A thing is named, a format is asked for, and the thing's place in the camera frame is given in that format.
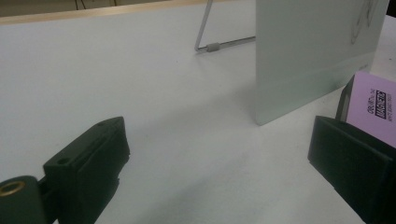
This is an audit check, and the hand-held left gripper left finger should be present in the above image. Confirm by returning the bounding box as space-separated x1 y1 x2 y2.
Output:
38 116 131 224

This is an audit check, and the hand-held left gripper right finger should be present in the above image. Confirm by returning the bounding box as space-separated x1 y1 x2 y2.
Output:
307 115 396 224

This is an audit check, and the purple eraser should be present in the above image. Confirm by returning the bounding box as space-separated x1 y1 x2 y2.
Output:
335 70 396 147

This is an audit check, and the frosted glass board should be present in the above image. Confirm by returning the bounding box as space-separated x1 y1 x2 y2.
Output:
255 0 390 126

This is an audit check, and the white table cover board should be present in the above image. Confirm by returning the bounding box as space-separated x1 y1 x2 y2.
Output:
0 0 396 224

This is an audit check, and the wooden table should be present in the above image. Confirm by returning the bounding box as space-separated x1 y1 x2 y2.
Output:
0 0 225 26

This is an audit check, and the metal wire board stand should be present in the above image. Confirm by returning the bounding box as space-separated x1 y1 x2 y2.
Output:
194 0 257 53

